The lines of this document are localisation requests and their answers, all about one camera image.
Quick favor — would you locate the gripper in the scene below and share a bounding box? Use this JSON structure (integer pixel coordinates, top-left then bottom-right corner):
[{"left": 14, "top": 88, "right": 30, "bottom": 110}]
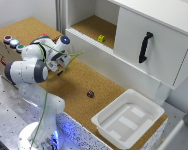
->
[{"left": 48, "top": 53, "right": 71, "bottom": 73}]

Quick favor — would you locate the wooden drawer box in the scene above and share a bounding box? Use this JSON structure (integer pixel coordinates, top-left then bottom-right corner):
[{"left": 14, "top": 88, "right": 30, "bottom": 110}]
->
[{"left": 0, "top": 16, "right": 66, "bottom": 84}]

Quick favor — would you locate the white cabinet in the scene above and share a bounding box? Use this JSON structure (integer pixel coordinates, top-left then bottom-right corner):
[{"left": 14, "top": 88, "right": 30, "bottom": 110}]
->
[{"left": 64, "top": 0, "right": 188, "bottom": 108}]

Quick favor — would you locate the green button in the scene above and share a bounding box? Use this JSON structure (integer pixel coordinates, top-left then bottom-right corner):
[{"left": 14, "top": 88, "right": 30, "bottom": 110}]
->
[{"left": 15, "top": 43, "right": 26, "bottom": 54}]

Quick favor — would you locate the purple block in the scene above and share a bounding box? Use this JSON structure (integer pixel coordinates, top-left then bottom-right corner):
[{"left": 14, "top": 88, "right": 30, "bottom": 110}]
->
[{"left": 86, "top": 90, "right": 95, "bottom": 99}]

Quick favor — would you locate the yellow block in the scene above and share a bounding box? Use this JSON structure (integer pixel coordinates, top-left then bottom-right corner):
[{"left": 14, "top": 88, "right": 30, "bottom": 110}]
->
[{"left": 97, "top": 34, "right": 106, "bottom": 43}]

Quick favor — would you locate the blue button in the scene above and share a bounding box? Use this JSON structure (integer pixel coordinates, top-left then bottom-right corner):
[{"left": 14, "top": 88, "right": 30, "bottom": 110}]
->
[{"left": 9, "top": 38, "right": 21, "bottom": 49}]

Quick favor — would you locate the red button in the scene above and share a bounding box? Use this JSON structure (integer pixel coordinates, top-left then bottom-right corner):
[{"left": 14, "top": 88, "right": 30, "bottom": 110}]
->
[{"left": 3, "top": 34, "right": 13, "bottom": 45}]

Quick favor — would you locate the white plastic box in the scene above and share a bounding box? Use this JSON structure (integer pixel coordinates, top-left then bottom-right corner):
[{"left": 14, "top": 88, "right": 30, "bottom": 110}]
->
[{"left": 90, "top": 88, "right": 166, "bottom": 150}]

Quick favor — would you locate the white sliding door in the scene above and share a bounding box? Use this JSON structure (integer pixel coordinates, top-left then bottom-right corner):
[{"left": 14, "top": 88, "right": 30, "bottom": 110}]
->
[{"left": 112, "top": 6, "right": 188, "bottom": 89}]

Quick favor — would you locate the green cable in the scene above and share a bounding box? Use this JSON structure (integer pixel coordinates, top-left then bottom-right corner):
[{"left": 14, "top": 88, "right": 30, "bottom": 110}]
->
[{"left": 28, "top": 41, "right": 86, "bottom": 150}]

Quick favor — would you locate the black door handle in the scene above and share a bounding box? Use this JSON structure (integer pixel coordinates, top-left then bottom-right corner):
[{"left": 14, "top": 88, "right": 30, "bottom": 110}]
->
[{"left": 138, "top": 31, "right": 154, "bottom": 64}]

